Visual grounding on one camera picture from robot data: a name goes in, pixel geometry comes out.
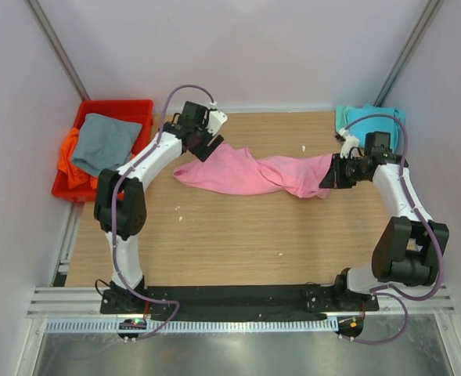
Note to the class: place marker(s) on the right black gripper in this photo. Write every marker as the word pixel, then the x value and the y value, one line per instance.
pixel 334 178

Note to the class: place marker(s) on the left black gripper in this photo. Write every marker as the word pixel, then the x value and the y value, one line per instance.
pixel 203 152

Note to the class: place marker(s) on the pink t shirt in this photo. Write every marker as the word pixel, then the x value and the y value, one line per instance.
pixel 236 172

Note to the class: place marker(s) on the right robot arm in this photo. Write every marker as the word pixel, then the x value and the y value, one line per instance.
pixel 408 257

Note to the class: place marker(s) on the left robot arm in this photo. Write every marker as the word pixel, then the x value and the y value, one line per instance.
pixel 120 204

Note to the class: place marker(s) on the teal folded t shirt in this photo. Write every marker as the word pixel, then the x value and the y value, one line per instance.
pixel 346 115

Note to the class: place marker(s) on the red plastic bin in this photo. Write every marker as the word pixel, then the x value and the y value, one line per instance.
pixel 136 110

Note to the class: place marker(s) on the grey t shirt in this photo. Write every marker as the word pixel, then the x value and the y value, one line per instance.
pixel 104 143

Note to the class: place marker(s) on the orange t shirt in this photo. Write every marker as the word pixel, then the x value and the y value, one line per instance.
pixel 75 176

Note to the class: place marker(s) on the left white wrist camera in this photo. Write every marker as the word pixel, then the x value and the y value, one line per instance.
pixel 216 119

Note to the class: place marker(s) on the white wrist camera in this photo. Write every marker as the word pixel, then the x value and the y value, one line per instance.
pixel 348 143
pixel 216 119

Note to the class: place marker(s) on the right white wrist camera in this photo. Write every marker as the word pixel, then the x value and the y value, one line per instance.
pixel 348 143

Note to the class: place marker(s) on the slotted cable duct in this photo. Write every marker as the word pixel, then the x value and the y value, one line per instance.
pixel 137 326

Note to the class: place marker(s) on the right corner metal post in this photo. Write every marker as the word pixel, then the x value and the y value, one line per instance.
pixel 419 29

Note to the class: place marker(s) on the corner metal post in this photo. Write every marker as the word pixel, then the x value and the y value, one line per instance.
pixel 57 47
pixel 419 29

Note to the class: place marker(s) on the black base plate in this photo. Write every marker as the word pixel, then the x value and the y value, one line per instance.
pixel 233 303

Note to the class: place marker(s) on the left corner metal post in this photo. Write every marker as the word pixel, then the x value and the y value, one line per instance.
pixel 57 47

